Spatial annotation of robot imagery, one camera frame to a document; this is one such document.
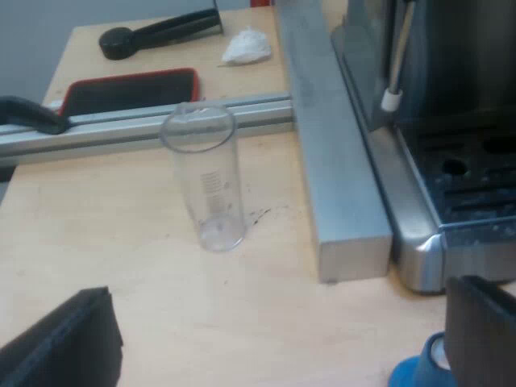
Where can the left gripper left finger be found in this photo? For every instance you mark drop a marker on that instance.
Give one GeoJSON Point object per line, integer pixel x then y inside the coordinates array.
{"type": "Point", "coordinates": [64, 342]}

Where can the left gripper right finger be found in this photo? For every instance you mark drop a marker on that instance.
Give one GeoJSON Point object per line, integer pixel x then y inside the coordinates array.
{"type": "Point", "coordinates": [481, 326]}

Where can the blue tamper with steel top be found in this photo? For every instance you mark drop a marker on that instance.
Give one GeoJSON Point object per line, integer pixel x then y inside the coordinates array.
{"type": "Point", "coordinates": [419, 369]}

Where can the steel espresso machine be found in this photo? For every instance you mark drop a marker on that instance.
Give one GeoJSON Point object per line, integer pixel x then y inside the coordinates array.
{"type": "Point", "coordinates": [435, 133]}

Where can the clear measuring glass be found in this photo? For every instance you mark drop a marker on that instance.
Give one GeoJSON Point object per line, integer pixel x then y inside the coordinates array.
{"type": "Point", "coordinates": [209, 177]}

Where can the metal block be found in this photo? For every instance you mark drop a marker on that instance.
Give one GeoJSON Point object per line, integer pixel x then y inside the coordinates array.
{"type": "Point", "coordinates": [330, 153]}

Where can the black tray with red rim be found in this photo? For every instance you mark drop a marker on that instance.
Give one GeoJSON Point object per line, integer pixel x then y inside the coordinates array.
{"type": "Point", "coordinates": [133, 90]}

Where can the black tripod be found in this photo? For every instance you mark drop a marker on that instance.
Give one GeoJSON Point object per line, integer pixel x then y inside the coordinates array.
{"type": "Point", "coordinates": [161, 31]}

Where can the crumpled white tissue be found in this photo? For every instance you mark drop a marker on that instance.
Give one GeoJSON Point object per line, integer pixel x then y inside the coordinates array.
{"type": "Point", "coordinates": [246, 47]}

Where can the aluminium rail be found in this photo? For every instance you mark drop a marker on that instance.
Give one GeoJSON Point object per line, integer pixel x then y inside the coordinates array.
{"type": "Point", "coordinates": [121, 125]}

